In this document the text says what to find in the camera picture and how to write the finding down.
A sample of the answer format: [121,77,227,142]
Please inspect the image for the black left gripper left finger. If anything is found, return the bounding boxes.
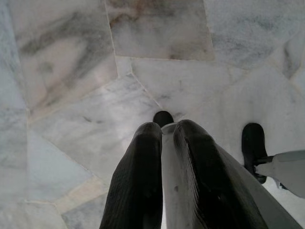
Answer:
[99,122,164,229]

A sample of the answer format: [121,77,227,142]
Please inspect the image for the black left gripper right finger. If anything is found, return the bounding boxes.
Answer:
[173,119,268,229]

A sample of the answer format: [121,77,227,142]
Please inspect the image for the round stainless steel bowl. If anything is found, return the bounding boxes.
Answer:
[161,123,305,229]

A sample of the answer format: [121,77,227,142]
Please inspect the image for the black right robot foot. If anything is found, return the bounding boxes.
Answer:
[241,123,268,184]

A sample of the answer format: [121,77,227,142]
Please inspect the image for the black robot foot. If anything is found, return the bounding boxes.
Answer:
[241,123,268,184]
[153,111,174,128]

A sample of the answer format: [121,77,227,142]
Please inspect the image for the black left robot foot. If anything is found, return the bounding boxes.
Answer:
[153,111,174,128]

